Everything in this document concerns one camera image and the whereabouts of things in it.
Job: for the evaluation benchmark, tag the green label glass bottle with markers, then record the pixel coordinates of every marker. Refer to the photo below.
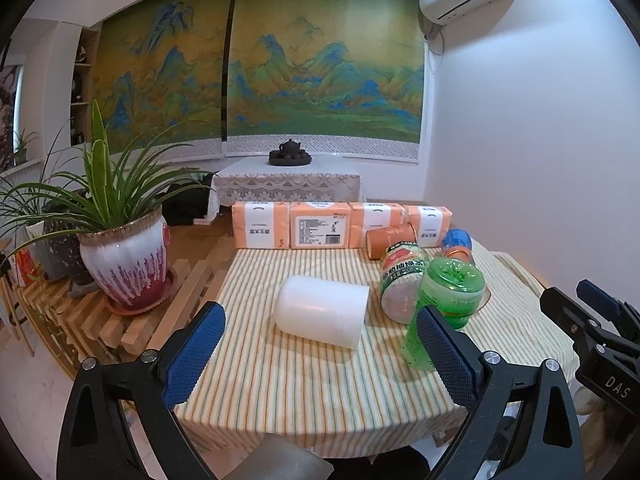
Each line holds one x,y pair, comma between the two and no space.
400,285

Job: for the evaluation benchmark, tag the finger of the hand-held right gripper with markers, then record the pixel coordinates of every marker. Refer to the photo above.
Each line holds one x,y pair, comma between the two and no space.
570,315
597,300

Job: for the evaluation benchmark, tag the orange tissue packet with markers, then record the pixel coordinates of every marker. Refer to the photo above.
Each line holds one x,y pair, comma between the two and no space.
377,220
260,225
430,222
320,225

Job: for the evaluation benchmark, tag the black bag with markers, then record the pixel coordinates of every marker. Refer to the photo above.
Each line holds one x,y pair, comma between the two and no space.
187,205

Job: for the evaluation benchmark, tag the white purple flower pot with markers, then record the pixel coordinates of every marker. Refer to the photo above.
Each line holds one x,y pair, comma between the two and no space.
125,265

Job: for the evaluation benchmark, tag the wooden slat rack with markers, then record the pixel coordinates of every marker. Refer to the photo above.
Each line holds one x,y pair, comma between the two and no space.
75,320

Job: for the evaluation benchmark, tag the blue lidded jar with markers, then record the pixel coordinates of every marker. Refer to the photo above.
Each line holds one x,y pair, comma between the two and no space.
457,242

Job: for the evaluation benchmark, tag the wooden wall shelf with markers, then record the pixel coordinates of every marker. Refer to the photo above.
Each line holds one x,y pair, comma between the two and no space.
82,85

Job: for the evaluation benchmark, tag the white cup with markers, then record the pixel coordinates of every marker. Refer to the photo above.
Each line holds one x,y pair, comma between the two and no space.
320,312

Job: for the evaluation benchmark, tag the orange paper cup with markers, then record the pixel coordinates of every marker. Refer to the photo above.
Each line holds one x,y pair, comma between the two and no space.
390,240

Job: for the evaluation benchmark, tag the green lidded plastic bottle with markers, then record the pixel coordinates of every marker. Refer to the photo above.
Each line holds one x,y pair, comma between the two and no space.
450,290

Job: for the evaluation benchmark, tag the lace covered low table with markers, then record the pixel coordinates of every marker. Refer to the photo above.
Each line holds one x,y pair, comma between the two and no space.
290,185

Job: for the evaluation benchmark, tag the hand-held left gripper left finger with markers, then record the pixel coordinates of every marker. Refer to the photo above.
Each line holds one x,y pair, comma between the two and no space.
194,355

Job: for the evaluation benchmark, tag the striped tablecloth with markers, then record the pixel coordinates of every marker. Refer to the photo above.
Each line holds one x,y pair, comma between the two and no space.
300,390

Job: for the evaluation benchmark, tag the white orange bag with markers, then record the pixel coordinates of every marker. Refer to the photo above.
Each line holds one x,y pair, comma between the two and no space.
27,262

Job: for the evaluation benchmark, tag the wide landscape roller blind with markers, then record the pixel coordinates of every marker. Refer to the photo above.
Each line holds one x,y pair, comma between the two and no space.
330,60

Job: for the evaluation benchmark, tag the dark tea set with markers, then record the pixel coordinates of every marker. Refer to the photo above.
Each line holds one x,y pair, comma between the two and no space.
290,154

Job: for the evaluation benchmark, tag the narrow landscape roller blind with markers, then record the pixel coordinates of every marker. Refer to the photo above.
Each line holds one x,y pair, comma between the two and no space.
160,70

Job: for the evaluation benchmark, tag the dark speckled flower pot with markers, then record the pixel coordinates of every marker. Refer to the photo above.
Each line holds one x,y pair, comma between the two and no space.
62,255

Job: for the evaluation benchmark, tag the green spider plant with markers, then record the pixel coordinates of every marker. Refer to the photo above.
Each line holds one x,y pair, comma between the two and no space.
107,190

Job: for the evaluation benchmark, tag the red pot saucer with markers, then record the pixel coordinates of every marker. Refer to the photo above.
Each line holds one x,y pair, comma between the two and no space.
167,287

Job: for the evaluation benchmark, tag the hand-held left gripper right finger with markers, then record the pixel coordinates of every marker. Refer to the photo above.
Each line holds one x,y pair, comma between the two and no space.
448,357

